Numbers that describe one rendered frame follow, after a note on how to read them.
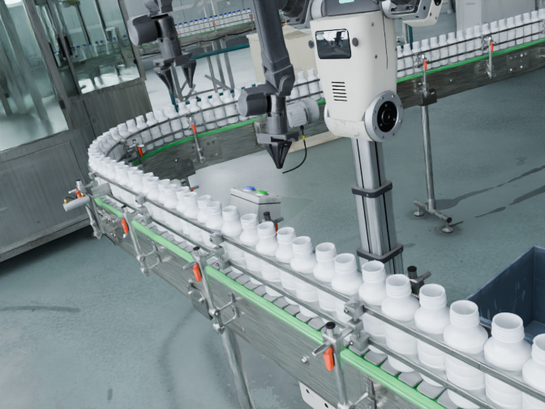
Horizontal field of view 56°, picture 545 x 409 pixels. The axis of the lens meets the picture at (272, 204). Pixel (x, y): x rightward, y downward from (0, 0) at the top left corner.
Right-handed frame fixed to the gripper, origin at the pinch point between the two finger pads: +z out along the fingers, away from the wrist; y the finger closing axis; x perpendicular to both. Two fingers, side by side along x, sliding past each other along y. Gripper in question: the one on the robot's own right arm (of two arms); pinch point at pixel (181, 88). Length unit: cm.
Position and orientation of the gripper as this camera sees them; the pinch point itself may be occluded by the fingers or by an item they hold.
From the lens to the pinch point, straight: 155.5
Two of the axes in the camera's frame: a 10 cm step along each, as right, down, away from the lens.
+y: -7.8, 3.8, -5.0
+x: 6.0, 2.1, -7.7
